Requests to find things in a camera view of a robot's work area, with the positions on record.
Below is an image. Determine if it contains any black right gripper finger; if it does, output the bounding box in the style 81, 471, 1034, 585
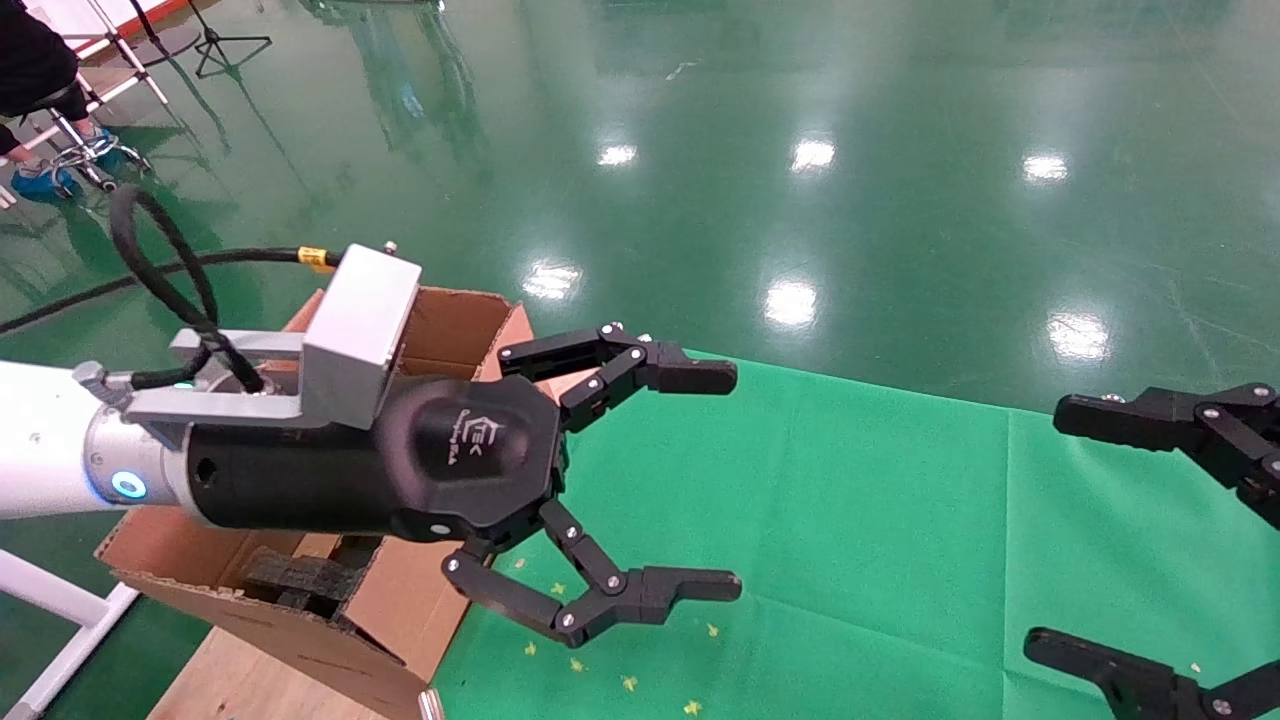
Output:
1052, 383, 1280, 531
1022, 628, 1280, 720

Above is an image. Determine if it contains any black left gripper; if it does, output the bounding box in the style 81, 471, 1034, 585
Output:
185, 375, 571, 546

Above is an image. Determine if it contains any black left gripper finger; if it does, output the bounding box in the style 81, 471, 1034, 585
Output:
497, 322, 739, 433
442, 498, 743, 649

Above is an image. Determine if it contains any large open cardboard carton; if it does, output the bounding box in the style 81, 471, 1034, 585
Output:
95, 285, 538, 720

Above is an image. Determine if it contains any black foam insert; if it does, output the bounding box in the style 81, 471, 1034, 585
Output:
238, 545, 383, 616

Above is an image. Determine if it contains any green cloth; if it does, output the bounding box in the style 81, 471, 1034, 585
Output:
430, 345, 1280, 720

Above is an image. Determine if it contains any blue shoe cover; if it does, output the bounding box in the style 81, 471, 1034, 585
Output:
10, 163, 89, 203

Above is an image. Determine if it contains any black tripod stand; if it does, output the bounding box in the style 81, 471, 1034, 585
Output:
185, 0, 274, 80

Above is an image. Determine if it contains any person in black clothes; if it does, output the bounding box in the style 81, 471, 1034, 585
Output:
0, 0, 93, 159

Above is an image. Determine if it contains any white board with red edge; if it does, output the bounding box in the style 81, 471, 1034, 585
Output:
25, 0, 196, 63

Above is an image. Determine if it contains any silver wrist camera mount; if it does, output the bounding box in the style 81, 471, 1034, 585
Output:
125, 243, 423, 451

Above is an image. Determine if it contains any black cable with yellow tag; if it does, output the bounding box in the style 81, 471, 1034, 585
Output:
0, 246, 346, 336

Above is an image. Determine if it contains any thick black sleeved cable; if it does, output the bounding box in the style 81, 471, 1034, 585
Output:
108, 185, 266, 393

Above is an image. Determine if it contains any white metal frame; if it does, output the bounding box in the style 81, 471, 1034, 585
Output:
0, 548, 141, 720

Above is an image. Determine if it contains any metal stool frame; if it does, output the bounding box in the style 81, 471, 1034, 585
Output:
42, 95, 153, 193

